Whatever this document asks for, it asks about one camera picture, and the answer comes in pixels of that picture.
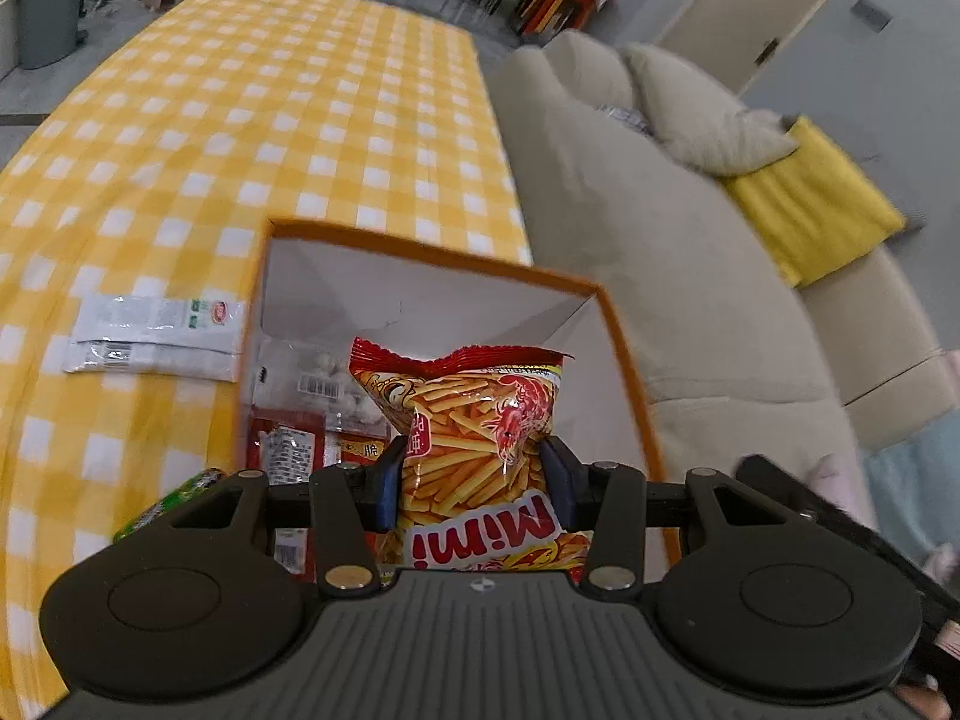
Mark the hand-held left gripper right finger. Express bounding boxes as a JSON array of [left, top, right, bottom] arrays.
[[538, 437, 793, 593]]

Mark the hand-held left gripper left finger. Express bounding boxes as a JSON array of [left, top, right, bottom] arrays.
[[168, 435, 407, 593]]

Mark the shrimp stick snack packet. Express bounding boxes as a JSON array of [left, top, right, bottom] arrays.
[[348, 337, 598, 587]]

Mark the orange cardboard box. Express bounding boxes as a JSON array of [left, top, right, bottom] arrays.
[[235, 217, 685, 587]]

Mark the pink cloth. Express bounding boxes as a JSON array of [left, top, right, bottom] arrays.
[[811, 453, 857, 514]]

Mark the light blue cloth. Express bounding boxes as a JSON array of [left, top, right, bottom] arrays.
[[862, 412, 960, 550]]

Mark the clear packet of white balls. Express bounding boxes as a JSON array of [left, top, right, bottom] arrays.
[[254, 337, 396, 441]]

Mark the green snack packet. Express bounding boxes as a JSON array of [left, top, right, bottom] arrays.
[[112, 466, 227, 545]]

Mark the beige sofa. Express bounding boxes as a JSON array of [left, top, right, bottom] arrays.
[[483, 29, 960, 542]]

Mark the white flat snack packet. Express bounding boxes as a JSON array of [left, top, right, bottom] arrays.
[[61, 294, 249, 383]]

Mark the yellow cushion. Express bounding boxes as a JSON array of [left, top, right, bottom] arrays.
[[723, 113, 909, 290]]

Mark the beige cushion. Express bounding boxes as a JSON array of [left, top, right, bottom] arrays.
[[622, 40, 800, 178]]

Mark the yellow checked tablecloth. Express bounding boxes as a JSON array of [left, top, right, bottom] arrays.
[[0, 0, 535, 720]]

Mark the orange stool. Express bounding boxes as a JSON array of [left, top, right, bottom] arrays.
[[517, 0, 613, 36]]

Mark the cream door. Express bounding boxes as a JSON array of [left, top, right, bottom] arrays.
[[652, 0, 860, 95]]

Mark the grey-green trash bin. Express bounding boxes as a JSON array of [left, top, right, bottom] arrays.
[[16, 0, 90, 73]]

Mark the grey wall switch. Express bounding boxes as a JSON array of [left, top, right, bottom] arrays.
[[850, 0, 893, 33]]

